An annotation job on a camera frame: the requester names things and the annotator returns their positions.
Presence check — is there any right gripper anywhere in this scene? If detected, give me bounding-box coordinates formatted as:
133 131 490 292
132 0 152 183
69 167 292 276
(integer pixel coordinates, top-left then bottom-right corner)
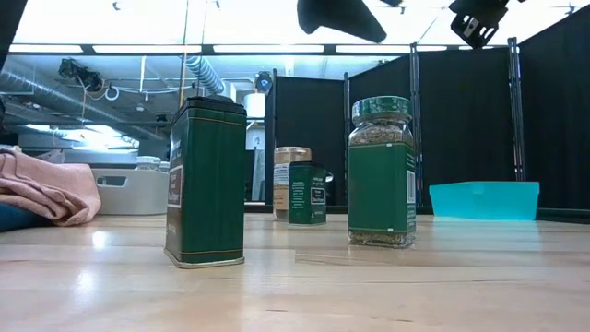
448 0 511 50

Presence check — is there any green-lid herb jar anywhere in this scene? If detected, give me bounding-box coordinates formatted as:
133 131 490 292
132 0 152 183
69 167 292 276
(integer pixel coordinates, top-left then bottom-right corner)
347 95 418 250

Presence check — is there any green spice tin black lid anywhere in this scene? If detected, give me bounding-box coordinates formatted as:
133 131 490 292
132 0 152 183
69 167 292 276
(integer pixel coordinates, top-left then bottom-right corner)
164 95 248 270
288 160 328 227

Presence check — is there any white cylinder tank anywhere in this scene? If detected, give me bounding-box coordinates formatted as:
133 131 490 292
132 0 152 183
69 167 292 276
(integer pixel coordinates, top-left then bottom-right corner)
242 91 267 120

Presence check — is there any large black partition panel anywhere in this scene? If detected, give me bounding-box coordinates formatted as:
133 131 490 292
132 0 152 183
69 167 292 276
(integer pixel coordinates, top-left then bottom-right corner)
518 4 590 211

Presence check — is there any gold-lid spice jar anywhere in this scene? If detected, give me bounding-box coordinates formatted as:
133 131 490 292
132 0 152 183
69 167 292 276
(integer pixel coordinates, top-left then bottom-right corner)
273 146 313 221

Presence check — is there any yellow vertical pole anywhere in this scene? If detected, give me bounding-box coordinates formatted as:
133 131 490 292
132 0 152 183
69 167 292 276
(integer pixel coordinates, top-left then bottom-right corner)
177 0 191 110

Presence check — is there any teal plastic tray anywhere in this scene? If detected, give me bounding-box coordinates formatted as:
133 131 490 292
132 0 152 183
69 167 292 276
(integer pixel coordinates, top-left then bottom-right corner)
428 180 541 221

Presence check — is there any black hanging ceiling device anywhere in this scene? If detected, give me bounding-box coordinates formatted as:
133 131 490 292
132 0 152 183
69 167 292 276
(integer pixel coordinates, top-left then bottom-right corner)
57 57 105 93

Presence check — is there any pink cloth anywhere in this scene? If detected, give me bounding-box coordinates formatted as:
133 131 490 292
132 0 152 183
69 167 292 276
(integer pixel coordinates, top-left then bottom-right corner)
0 147 102 227

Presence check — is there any navy blue cloth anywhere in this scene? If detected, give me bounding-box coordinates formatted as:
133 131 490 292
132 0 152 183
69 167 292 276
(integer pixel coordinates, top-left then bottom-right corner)
0 202 54 233

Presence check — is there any round black mounted camera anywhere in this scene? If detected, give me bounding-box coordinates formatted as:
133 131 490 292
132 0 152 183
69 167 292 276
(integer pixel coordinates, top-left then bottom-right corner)
254 71 275 95

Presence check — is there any silver flexible air duct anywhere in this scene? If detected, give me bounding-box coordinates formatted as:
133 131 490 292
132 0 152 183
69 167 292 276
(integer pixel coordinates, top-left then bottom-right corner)
186 54 227 96

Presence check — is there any large metal ceiling duct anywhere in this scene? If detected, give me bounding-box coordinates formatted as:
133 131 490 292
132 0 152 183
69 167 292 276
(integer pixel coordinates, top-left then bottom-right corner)
0 62 167 142

